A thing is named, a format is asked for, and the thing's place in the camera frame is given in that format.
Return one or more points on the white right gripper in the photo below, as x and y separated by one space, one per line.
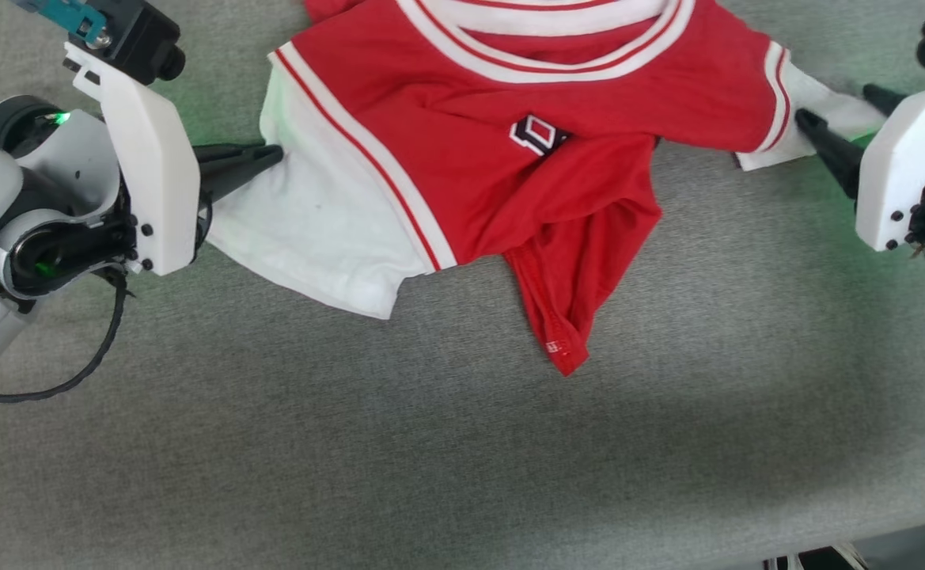
901 174

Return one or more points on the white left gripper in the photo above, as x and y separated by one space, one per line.
153 174

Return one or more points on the red and white jersey shirt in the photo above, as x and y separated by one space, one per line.
589 95

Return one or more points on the teal connector plug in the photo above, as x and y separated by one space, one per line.
66 12

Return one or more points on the black and white object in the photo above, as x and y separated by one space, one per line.
818 559

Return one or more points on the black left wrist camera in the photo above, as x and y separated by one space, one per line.
134 36

